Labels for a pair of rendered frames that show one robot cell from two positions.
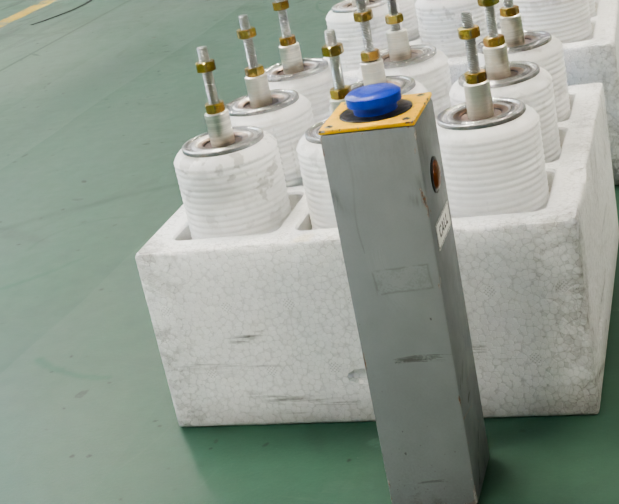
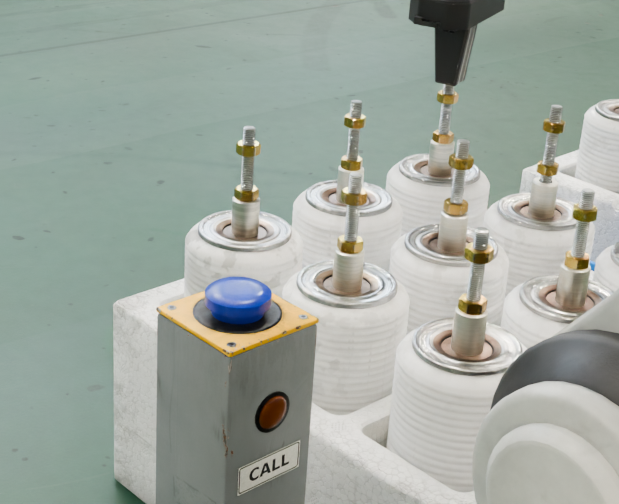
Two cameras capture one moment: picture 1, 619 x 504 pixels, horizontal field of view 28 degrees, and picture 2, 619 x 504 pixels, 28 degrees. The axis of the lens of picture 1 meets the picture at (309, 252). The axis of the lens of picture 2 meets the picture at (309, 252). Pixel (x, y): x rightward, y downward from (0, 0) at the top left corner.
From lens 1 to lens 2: 0.50 m
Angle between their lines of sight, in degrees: 24
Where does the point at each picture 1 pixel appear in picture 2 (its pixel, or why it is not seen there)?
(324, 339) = not seen: hidden behind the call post
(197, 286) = (149, 363)
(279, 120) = (339, 229)
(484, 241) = (380, 491)
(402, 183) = (210, 408)
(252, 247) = not seen: hidden behind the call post
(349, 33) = (595, 140)
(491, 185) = (424, 434)
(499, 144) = (444, 396)
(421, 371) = not seen: outside the picture
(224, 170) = (212, 265)
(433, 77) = (552, 254)
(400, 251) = (197, 473)
